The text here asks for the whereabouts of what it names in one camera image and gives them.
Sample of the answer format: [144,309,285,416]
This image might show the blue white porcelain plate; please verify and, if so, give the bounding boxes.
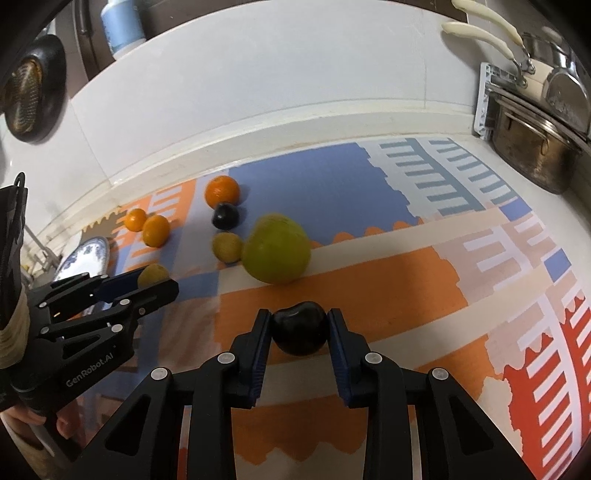
[52,236,110,284]

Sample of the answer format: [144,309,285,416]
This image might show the small yellow fruit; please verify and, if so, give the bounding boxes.
[211,232,243,264]
[137,263,169,288]

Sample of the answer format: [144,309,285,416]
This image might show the orange tangerine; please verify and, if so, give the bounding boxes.
[204,175,240,209]
[142,215,170,248]
[123,208,147,233]

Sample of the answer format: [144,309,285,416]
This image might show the dark plum back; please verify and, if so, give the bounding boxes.
[211,202,239,231]

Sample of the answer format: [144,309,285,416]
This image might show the dark plum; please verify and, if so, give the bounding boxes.
[211,202,239,231]
[271,301,329,357]

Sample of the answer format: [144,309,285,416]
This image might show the dark plum front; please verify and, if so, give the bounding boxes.
[271,301,329,357]

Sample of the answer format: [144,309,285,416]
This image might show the green yellow apple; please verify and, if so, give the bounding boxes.
[242,213,311,285]

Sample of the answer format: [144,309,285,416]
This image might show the person left hand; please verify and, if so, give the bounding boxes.
[1,401,85,445]

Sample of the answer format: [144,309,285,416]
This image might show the colourful patterned table mat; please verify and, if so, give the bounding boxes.
[81,138,590,479]

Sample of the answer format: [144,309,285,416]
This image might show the black frying pan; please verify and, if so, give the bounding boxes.
[1,34,67,143]

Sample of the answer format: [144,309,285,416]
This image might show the brass perforated strainer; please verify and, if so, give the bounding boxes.
[2,58,42,136]

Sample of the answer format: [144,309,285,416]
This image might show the white blue soap dispenser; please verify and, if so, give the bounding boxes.
[100,0,146,60]

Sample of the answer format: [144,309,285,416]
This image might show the stainless steel pot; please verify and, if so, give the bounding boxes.
[492,93,583,195]

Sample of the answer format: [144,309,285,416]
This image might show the white metal rack bracket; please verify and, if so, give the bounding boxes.
[473,62,496,141]

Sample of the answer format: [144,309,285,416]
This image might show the cream pan handle lower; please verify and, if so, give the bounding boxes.
[441,21,515,61]

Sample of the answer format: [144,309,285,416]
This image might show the cream pan handle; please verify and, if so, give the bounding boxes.
[441,21,515,61]
[452,0,525,47]

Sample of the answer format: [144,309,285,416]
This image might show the cream pan handle upper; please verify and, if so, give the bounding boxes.
[452,0,525,47]

